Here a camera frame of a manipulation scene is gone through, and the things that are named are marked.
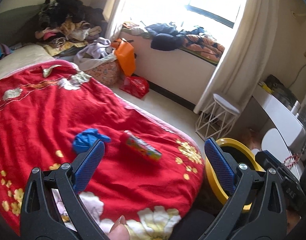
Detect grey lavender garment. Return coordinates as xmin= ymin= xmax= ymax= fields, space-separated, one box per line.
xmin=73 ymin=37 xmax=117 ymax=71

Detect orange paper bag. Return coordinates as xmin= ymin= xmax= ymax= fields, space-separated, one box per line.
xmin=111 ymin=38 xmax=136 ymax=76

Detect red floral bed blanket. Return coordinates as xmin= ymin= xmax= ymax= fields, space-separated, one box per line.
xmin=0 ymin=60 xmax=204 ymax=239

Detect floral fabric laundry basket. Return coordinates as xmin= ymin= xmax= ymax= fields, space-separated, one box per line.
xmin=85 ymin=61 xmax=120 ymax=87

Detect red bead bracelet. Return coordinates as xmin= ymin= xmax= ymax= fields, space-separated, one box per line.
xmin=283 ymin=153 xmax=302 ymax=169

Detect blue plastic bag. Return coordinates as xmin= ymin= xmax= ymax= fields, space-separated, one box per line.
xmin=72 ymin=128 xmax=111 ymax=154

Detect yellow rimmed black trash bin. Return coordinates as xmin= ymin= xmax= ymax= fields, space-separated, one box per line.
xmin=204 ymin=138 xmax=263 ymax=205

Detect clothes on window sill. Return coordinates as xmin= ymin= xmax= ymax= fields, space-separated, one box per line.
xmin=122 ymin=22 xmax=225 ymax=66

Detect person thumb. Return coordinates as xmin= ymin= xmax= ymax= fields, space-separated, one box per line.
xmin=108 ymin=216 xmax=130 ymax=240

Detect colourful snack tube wrapper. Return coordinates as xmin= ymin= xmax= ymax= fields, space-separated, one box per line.
xmin=120 ymin=130 xmax=162 ymax=161

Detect cream window curtain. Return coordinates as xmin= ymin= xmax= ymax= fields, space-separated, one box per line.
xmin=193 ymin=0 xmax=279 ymax=114

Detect beige pillow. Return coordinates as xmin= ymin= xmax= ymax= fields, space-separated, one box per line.
xmin=0 ymin=44 xmax=54 ymax=79

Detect pile of clothes on bed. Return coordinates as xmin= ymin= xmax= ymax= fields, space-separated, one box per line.
xmin=35 ymin=0 xmax=107 ymax=56

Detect white wire frame stool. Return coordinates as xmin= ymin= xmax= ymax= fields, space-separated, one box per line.
xmin=195 ymin=93 xmax=242 ymax=141

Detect red plastic bag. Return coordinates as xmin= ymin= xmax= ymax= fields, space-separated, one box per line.
xmin=119 ymin=76 xmax=149 ymax=99

